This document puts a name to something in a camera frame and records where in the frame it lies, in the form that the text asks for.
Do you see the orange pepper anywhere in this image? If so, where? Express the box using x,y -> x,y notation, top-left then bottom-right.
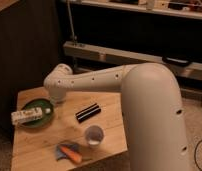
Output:
60,146 -> 82,164

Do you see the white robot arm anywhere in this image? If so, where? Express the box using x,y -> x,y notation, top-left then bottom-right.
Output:
44,63 -> 191,171

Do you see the white ceramic cup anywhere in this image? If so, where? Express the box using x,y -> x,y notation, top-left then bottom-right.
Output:
85,125 -> 104,147

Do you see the black rectangular bar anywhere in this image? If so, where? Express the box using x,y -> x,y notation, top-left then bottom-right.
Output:
75,103 -> 101,123

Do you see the wooden side table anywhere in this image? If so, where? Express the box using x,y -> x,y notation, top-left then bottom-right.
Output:
11,92 -> 127,171

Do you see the green round plate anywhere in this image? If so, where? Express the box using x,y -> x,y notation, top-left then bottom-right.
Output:
20,98 -> 56,129

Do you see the blue cloth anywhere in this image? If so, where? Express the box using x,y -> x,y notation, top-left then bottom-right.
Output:
55,143 -> 79,160

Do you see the black handle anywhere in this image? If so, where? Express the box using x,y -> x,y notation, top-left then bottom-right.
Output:
162,57 -> 192,67

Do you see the grey metal rail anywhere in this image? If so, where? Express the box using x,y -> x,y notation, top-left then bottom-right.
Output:
63,41 -> 202,81

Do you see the black floor cable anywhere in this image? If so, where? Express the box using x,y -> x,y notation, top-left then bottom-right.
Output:
193,96 -> 202,171

